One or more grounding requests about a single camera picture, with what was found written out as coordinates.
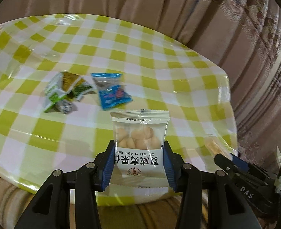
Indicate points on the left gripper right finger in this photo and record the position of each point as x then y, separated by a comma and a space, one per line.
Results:
227, 208

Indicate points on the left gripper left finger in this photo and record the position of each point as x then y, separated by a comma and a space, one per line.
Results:
86, 181

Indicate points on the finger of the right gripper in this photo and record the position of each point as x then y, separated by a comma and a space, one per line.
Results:
227, 165
241, 164

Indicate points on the orange cracker clear packet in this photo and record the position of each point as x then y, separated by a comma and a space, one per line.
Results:
215, 147

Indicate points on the white macadamia nut packet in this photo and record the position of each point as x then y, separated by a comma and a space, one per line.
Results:
139, 137

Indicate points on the small blue white candy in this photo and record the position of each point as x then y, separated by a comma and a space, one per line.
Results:
64, 106

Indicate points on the green white snack packet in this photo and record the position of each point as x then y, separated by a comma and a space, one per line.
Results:
54, 92

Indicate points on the green yellow pea packet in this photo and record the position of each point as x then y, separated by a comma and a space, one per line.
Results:
69, 81
81, 88

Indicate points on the striped sofa cushion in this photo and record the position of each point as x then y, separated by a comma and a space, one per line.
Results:
158, 214

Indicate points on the green white checkered tablecloth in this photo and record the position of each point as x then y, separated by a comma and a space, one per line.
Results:
157, 71

